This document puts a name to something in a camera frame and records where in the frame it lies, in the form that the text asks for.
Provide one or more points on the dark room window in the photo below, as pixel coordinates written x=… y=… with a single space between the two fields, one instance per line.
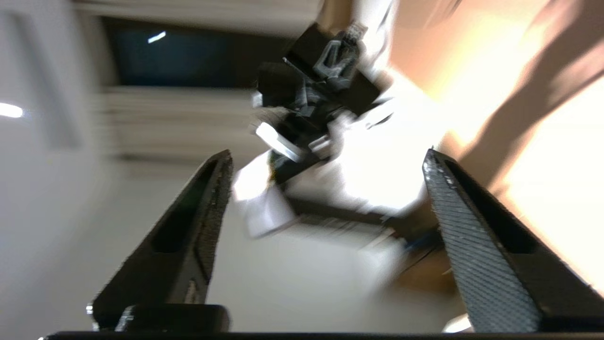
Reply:
x=188 y=56

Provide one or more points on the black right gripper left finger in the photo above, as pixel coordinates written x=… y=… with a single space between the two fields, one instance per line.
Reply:
x=179 y=264

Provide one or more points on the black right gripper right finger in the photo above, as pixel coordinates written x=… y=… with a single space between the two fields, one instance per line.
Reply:
x=495 y=283

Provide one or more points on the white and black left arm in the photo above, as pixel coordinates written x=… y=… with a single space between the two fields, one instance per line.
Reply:
x=321 y=94

